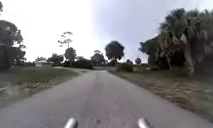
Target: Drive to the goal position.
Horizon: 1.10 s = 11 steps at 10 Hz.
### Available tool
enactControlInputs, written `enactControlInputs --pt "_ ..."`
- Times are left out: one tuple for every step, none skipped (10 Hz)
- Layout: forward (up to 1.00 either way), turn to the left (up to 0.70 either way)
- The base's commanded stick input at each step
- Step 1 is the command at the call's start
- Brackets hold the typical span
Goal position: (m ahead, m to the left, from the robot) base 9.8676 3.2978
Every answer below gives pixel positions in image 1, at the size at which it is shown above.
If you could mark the low pale building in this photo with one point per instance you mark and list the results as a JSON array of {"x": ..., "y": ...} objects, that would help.
[{"x": 41, "y": 62}]

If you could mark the dense trees with palms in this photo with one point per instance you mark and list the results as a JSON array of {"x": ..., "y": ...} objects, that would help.
[{"x": 187, "y": 40}]

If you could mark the tall thin pine tree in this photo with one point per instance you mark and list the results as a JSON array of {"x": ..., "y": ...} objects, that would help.
[{"x": 65, "y": 39}]

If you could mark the grey asphalt road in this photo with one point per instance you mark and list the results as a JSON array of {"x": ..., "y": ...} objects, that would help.
[{"x": 94, "y": 100}]

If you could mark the dark clump of trees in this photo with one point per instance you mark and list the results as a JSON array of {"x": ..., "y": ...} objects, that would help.
[{"x": 5, "y": 46}]

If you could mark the round-crowned palm tree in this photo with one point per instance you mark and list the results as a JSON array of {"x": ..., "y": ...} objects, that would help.
[{"x": 114, "y": 50}]

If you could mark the small round tree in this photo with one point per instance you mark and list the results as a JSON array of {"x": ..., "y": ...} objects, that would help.
[{"x": 138, "y": 60}]

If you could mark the robot's own part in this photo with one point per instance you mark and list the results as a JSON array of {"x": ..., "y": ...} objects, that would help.
[
  {"x": 70, "y": 123},
  {"x": 143, "y": 123}
]

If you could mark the dry grass verge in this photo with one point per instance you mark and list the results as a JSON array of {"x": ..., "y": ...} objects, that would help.
[{"x": 180, "y": 90}]

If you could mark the low dark bush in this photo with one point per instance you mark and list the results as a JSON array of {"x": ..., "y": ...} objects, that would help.
[{"x": 124, "y": 67}]

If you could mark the dark hedge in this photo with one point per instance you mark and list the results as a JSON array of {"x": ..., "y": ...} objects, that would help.
[{"x": 81, "y": 63}]

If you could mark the dark leafy tree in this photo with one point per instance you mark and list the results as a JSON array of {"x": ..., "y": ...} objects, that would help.
[
  {"x": 55, "y": 58},
  {"x": 70, "y": 54},
  {"x": 98, "y": 58}
]

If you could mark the grass verge with bare patches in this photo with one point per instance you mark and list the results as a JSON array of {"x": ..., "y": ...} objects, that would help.
[{"x": 34, "y": 75}]

